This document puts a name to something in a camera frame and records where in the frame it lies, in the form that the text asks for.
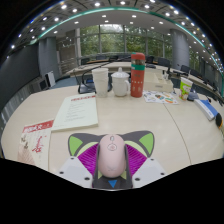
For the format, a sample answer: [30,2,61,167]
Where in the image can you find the pink computer mouse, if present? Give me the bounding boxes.
[97,133,128,179]

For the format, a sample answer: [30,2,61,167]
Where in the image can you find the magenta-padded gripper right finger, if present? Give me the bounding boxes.
[124,143,167,190]

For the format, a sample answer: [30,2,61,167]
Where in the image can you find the long curved conference desk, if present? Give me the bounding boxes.
[64,60,224,101]

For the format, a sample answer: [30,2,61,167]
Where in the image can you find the red thermos bottle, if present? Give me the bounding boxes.
[130,52,147,98]

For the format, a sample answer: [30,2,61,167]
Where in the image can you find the white printed document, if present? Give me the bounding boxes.
[51,93,99,132]

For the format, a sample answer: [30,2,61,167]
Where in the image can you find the white lidded mug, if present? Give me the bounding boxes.
[110,67,131,98]

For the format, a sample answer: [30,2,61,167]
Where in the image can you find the ceiling lights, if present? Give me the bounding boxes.
[9,0,224,73]

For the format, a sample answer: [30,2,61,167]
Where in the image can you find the white standing board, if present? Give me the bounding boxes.
[44,70,57,88]

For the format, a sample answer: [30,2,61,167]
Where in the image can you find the red and white booklet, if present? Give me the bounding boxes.
[17,119,55,171]

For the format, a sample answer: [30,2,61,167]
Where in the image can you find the blue and white book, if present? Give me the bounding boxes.
[193,98,219,121]

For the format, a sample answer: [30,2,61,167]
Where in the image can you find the paper drink cup with straw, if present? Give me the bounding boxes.
[179,77,194,101]

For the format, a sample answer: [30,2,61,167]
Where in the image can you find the colourful sticker sheet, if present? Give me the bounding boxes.
[143,90,180,105]

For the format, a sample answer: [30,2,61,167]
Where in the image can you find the cat-face mouse pad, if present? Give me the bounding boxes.
[67,130,156,190]

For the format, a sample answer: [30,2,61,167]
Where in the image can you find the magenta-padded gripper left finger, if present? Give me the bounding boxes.
[58,143,101,190]

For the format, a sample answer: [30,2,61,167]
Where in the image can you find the beige cardboard box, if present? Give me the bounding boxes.
[143,71,174,94]

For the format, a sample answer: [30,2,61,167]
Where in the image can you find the dark office chairs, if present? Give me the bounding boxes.
[79,53,218,84]

